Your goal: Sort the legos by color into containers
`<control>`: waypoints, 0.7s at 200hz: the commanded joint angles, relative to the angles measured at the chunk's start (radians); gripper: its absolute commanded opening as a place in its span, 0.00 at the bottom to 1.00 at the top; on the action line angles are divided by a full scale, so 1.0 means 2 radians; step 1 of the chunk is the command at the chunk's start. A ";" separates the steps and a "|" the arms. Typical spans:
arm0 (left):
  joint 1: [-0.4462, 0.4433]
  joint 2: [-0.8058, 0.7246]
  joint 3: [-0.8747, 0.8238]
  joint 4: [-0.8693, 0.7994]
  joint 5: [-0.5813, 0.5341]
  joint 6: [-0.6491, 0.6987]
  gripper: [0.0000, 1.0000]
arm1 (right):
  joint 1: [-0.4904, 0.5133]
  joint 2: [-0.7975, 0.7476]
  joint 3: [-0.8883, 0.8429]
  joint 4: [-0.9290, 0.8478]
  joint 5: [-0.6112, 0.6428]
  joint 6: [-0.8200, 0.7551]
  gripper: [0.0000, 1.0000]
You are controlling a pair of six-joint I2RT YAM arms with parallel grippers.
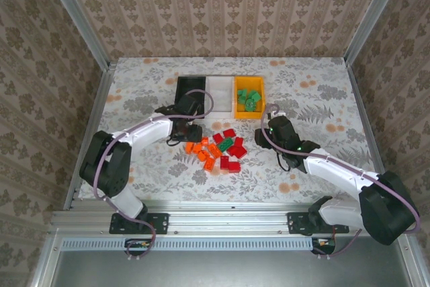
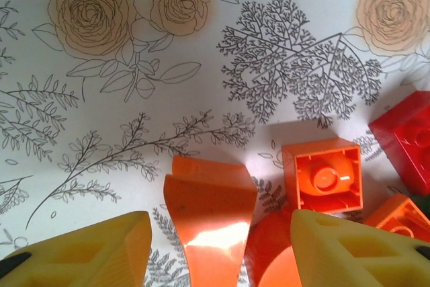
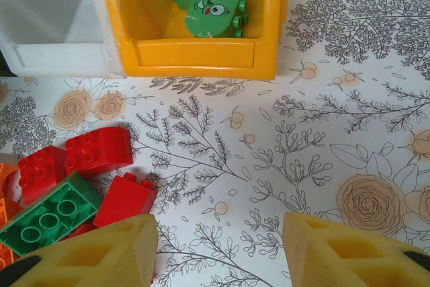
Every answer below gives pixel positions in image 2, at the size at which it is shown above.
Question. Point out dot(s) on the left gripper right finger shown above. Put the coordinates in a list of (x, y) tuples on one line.
[(356, 256)]

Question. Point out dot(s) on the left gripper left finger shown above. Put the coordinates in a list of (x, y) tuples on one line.
[(67, 260)]

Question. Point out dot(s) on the orange curved lego slope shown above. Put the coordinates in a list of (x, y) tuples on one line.
[(208, 206)]

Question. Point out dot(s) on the red lego brick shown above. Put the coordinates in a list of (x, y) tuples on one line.
[(406, 139)]

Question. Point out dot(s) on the floral patterned table cover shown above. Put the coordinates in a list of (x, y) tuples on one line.
[(168, 65)]

